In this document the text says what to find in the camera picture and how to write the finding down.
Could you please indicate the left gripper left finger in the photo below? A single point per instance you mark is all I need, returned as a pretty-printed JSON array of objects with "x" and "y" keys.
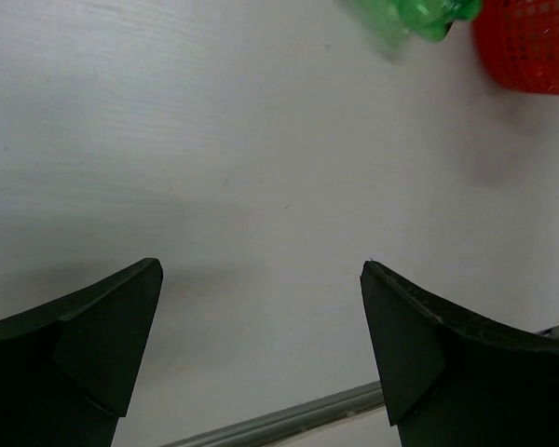
[{"x": 68, "y": 367}]

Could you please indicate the aluminium front table rail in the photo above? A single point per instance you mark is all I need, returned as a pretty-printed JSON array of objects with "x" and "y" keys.
[{"x": 281, "y": 425}]

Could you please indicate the green plastic bottle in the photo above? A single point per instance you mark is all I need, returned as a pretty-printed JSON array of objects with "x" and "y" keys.
[{"x": 389, "y": 24}]

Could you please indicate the red mesh plastic bin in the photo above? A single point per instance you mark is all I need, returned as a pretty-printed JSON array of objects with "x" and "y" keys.
[{"x": 517, "y": 42}]

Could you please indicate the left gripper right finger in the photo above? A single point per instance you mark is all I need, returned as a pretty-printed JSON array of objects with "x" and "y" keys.
[{"x": 451, "y": 377}]

